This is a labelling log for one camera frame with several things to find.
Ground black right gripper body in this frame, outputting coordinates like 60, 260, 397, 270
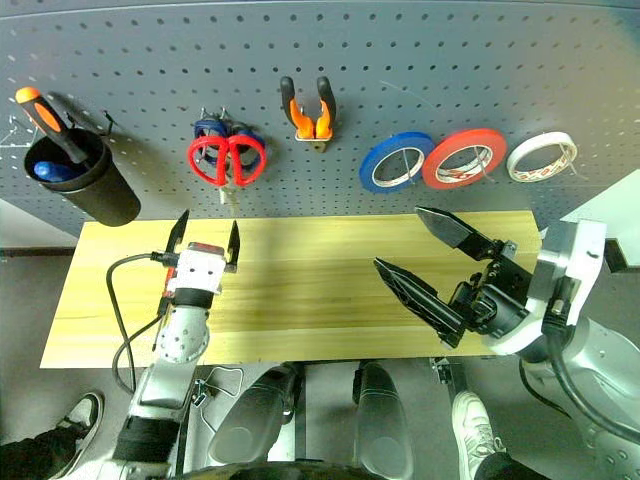
439, 239, 536, 349

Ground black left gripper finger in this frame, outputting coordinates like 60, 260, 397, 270
164, 209, 190, 256
224, 219, 242, 266

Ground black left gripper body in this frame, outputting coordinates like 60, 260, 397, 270
188, 241, 237, 275

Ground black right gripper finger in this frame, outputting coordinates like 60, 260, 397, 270
373, 257, 464, 346
416, 205, 501, 262

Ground red handled scissors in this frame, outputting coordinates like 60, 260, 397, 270
187, 133, 266, 189

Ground white tape roll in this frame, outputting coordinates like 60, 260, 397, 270
506, 131, 579, 184

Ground orange and black pliers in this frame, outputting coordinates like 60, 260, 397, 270
279, 75, 336, 154

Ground red tape roll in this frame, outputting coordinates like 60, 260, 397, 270
421, 128, 508, 191

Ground blue tape roll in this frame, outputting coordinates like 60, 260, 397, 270
358, 131, 436, 195

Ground grey perforated pegboard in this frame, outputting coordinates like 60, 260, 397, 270
0, 0, 640, 236

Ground black table leg brace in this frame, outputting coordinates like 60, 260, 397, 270
429, 357, 462, 401

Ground black cup holder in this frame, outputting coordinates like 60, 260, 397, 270
23, 128, 142, 228

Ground dark rounded glossy shape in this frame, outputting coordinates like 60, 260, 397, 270
352, 360, 415, 479
207, 364, 301, 466

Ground black trouser leg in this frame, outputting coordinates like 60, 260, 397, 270
0, 427, 86, 480
474, 449, 551, 480

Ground orange and black screwdriver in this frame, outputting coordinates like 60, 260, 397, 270
14, 86, 94, 169

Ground black and white sneaker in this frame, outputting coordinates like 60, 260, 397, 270
49, 391, 105, 480

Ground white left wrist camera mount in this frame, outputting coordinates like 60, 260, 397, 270
169, 246, 225, 297

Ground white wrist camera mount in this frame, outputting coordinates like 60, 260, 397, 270
169, 246, 225, 297
484, 219, 609, 356

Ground silver wire tape hook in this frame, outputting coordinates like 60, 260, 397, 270
394, 144, 424, 184
559, 142, 589, 181
474, 147, 499, 181

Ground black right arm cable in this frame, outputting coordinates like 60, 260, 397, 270
518, 279, 640, 437

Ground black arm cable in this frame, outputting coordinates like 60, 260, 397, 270
518, 279, 640, 437
106, 251, 177, 396

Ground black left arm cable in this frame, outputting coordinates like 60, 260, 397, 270
106, 251, 177, 396

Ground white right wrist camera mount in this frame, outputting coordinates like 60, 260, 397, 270
484, 219, 609, 356

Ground blue handled scissors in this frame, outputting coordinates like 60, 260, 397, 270
193, 118, 267, 206

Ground blue handled tool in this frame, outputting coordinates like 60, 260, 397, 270
33, 160, 76, 182

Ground silver triangular wire hook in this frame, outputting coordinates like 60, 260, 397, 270
0, 114, 39, 149

